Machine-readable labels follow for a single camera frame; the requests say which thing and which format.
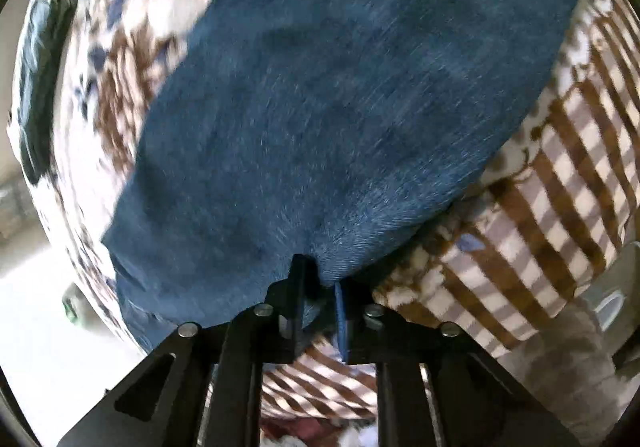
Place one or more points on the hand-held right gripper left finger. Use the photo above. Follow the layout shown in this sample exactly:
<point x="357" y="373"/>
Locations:
<point x="300" y="289"/>

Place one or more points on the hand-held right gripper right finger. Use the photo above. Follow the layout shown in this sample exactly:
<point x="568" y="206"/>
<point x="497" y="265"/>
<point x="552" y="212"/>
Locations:
<point x="342" y="322"/>

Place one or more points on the blue denim pants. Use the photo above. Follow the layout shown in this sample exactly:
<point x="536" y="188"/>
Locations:
<point x="325" y="102"/>

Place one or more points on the floral and checked fleece blanket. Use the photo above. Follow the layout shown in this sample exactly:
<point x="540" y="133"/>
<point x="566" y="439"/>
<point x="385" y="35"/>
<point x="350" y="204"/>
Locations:
<point x="550" y="237"/>

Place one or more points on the grey fuzzy rug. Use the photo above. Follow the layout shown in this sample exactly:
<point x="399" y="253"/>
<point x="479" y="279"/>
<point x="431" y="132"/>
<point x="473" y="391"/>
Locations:
<point x="565" y="367"/>

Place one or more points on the small green object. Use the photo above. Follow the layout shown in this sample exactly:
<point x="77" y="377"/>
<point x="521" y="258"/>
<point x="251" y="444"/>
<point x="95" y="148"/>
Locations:
<point x="72" y="308"/>

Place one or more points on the grey plastic object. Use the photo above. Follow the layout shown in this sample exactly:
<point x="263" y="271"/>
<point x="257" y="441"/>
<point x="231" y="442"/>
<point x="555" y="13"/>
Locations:
<point x="607" y="302"/>

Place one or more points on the dark teal fuzzy cloth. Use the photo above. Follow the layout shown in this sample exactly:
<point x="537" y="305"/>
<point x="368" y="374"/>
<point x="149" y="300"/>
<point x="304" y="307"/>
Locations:
<point x="42" y="52"/>

